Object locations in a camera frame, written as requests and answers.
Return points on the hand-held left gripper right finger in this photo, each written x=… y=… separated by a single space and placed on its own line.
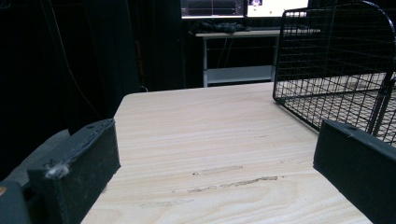
x=361 y=161

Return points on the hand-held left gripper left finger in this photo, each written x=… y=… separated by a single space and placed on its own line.
x=77 y=168

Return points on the black curtain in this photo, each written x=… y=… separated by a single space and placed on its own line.
x=77 y=53

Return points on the white desk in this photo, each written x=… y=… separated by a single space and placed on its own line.
x=236 y=53

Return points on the bright white monitor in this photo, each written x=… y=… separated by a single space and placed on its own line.
x=275 y=7

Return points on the dark cloth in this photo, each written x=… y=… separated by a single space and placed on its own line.
x=219 y=27

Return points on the dark graph monitor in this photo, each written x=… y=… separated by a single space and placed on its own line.
x=212 y=8

